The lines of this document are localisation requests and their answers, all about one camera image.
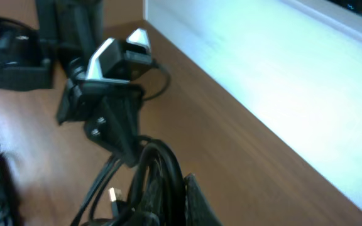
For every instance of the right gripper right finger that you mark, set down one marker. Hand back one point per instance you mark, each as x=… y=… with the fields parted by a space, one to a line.
x=198 y=212

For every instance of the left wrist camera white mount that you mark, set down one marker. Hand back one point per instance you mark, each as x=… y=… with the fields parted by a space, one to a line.
x=121 y=61

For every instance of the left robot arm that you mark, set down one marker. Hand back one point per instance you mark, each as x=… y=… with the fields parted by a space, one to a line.
x=69 y=33

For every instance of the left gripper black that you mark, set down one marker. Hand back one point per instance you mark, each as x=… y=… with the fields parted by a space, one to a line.
x=111 y=112

